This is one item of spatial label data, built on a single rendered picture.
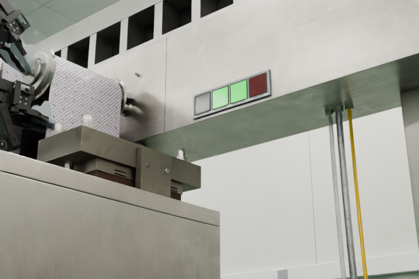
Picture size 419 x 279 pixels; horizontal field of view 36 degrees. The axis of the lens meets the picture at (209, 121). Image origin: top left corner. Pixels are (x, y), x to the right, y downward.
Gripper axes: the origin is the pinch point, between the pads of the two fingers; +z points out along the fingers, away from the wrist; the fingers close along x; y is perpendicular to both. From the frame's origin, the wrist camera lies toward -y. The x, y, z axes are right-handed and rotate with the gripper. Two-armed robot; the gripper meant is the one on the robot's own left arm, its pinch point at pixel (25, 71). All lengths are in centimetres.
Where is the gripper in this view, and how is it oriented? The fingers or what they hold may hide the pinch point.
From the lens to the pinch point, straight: 171.5
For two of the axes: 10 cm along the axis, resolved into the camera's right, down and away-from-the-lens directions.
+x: -7.7, 2.3, 6.0
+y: 4.1, -5.3, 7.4
